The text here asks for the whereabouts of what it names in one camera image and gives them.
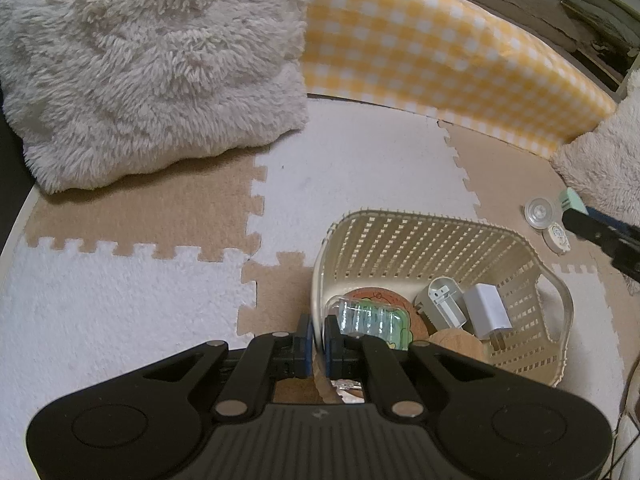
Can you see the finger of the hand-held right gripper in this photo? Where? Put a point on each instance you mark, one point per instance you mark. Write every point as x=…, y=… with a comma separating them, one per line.
x=607, y=220
x=590, y=230

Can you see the grey plastic case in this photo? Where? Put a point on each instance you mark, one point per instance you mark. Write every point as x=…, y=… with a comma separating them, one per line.
x=442, y=305

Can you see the round white patterned tin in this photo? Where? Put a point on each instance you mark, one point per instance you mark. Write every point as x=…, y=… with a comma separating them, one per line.
x=557, y=239

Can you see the large fluffy cream cushion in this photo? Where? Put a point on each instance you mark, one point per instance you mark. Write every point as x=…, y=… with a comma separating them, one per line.
x=150, y=60

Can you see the clear round plastic lid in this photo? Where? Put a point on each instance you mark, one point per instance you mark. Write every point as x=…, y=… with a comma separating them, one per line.
x=541, y=212

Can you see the plain round wooden coaster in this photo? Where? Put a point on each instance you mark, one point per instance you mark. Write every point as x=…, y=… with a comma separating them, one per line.
x=457, y=344

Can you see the mint green small box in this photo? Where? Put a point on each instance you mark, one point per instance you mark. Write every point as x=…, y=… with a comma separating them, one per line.
x=570, y=198

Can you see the stack of framed boards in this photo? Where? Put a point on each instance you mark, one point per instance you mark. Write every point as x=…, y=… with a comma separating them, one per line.
x=600, y=25

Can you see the round coaster with green frog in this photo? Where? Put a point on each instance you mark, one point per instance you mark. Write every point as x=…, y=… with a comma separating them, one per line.
x=419, y=327

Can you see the tan foam puzzle mat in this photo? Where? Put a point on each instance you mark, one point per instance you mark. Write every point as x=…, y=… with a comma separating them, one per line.
x=277, y=300
x=500, y=180
x=140, y=210

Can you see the white wall charger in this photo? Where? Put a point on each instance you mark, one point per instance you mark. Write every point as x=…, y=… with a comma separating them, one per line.
x=487, y=312

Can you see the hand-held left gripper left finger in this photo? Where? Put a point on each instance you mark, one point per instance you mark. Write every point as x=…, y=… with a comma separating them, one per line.
x=307, y=352

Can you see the small fluffy cream cushion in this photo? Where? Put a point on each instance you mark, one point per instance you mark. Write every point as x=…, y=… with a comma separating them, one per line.
x=610, y=160

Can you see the white foam puzzle mat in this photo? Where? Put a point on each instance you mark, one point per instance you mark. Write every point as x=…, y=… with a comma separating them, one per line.
x=350, y=170
x=100, y=310
x=590, y=340

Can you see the cream plastic lattice basket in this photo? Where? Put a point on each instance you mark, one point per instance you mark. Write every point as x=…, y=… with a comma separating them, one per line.
x=400, y=235

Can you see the clear plastic blister pack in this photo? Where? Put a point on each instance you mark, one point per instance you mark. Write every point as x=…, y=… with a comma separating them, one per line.
x=370, y=320

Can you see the yellow gingham padded board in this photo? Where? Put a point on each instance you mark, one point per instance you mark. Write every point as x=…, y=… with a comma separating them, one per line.
x=425, y=45

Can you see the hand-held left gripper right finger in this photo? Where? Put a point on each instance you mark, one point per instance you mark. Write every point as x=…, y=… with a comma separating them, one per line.
x=329, y=352

